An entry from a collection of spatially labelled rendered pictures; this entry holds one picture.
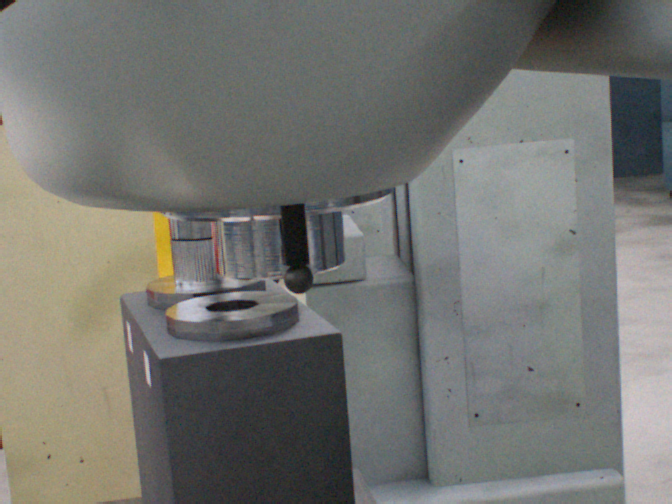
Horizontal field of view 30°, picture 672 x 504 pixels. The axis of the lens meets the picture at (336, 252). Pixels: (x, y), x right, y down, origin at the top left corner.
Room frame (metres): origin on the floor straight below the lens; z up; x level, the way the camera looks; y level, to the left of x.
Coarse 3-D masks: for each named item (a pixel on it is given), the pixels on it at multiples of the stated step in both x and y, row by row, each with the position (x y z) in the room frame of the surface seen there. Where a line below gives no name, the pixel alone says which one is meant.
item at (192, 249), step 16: (176, 224) 0.91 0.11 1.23; (192, 224) 0.90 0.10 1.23; (208, 224) 0.90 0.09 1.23; (176, 240) 0.91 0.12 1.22; (192, 240) 0.90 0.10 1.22; (208, 240) 0.90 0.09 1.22; (176, 256) 0.91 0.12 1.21; (192, 256) 0.90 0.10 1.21; (208, 256) 0.90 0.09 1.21; (176, 272) 0.91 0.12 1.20; (192, 272) 0.90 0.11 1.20; (208, 272) 0.90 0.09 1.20
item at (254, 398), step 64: (128, 320) 0.91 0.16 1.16; (192, 320) 0.79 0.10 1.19; (256, 320) 0.79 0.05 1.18; (320, 320) 0.82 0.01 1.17; (192, 384) 0.76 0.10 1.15; (256, 384) 0.77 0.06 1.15; (320, 384) 0.78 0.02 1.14; (192, 448) 0.76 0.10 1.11; (256, 448) 0.77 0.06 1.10; (320, 448) 0.78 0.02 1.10
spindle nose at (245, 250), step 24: (312, 216) 0.43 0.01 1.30; (336, 216) 0.44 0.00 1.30; (216, 240) 0.44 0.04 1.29; (240, 240) 0.43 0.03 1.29; (264, 240) 0.43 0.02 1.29; (312, 240) 0.43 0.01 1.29; (336, 240) 0.44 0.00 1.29; (216, 264) 0.44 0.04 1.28; (240, 264) 0.43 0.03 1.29; (264, 264) 0.43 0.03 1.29; (312, 264) 0.43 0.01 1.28; (336, 264) 0.44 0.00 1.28
